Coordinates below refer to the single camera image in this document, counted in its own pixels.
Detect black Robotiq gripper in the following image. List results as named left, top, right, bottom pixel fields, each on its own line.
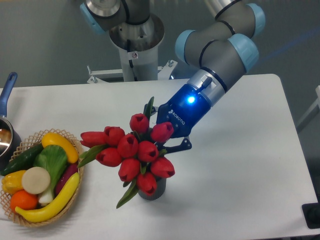
left=149, top=83, right=211, bottom=157

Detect red tulip bouquet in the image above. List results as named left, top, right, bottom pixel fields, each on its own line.
left=78, top=97, right=175, bottom=208

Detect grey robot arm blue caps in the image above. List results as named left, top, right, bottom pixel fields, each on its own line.
left=80, top=0, right=266, bottom=153

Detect dark grey ribbed vase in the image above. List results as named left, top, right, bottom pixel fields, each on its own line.
left=138, top=176, right=167, bottom=201

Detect purple sweet potato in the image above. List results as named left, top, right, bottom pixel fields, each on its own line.
left=54, top=163, right=78, bottom=196

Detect green bok choy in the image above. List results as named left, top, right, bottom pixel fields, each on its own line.
left=33, top=145, right=68, bottom=207

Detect yellow squash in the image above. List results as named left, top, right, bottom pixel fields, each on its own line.
left=41, top=132, right=79, bottom=164

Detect woven wicker basket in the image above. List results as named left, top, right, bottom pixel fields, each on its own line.
left=0, top=129, right=84, bottom=227

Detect beige round disc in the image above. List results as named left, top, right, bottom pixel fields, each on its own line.
left=21, top=167, right=51, bottom=195

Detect yellow banana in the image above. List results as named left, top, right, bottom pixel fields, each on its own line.
left=15, top=172, right=80, bottom=223

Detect green cucumber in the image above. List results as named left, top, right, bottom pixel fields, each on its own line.
left=0, top=144, right=44, bottom=176

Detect black device at table edge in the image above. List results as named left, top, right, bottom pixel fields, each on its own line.
left=301, top=202, right=320, bottom=229

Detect orange fruit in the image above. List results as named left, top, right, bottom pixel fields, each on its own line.
left=10, top=190, right=38, bottom=213

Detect yellow bell pepper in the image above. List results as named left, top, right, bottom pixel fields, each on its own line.
left=1, top=170, right=26, bottom=195

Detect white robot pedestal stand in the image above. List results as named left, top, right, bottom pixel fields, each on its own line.
left=87, top=44, right=183, bottom=84

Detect white furniture frame right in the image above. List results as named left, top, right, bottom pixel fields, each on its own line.
left=296, top=85, right=320, bottom=134

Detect blue handled saucepan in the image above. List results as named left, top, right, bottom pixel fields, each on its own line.
left=0, top=72, right=21, bottom=171

